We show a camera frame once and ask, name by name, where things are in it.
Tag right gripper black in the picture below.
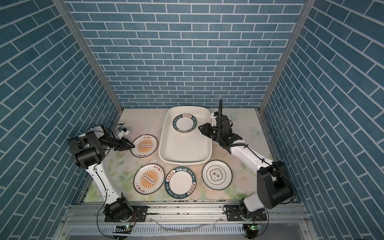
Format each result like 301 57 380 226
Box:
199 122 224 141

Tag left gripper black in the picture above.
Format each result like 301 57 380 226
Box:
98 137 134 151

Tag orange sunburst plate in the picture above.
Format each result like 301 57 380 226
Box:
134 164 165 195
131 135 158 158

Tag green rimmed plate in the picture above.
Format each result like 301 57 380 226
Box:
164 167 197 200
172 114 197 133

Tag white plate clover motif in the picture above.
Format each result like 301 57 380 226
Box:
202 160 233 191

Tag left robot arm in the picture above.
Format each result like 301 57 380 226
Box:
68 125 135 222

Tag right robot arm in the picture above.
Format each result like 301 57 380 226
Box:
199 111 296 220

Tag white plastic bin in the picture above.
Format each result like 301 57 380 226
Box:
159 106 213 165

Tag orange sunburst plate front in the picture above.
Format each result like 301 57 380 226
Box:
134 164 165 195

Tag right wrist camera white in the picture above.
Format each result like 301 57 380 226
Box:
211 111 219 127

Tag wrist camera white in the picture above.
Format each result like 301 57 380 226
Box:
211 111 219 127
117 127 130 139

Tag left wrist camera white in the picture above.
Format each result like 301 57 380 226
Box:
117 127 130 139

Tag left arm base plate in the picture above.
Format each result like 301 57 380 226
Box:
105 206 148 223

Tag aluminium mounting rail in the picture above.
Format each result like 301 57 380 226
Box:
59 202 311 226

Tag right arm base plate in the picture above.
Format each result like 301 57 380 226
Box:
222 205 267 222

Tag white ribbed cable duct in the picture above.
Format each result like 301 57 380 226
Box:
68 224 245 236

